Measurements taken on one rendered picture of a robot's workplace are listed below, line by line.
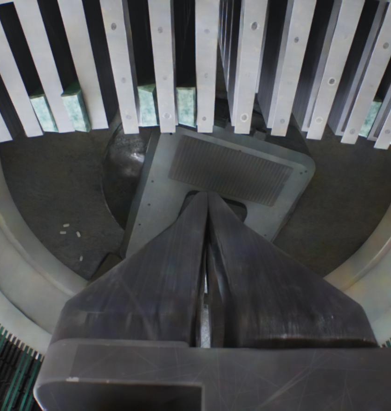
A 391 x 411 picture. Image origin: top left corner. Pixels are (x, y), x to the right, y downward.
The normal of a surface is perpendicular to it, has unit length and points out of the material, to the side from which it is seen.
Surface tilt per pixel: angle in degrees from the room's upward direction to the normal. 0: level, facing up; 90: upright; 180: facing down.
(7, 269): 90
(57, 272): 90
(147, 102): 0
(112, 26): 0
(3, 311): 90
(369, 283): 90
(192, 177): 0
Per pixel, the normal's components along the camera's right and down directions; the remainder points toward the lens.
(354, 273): -0.87, -0.41
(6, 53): -0.02, 0.60
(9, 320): 0.92, -0.29
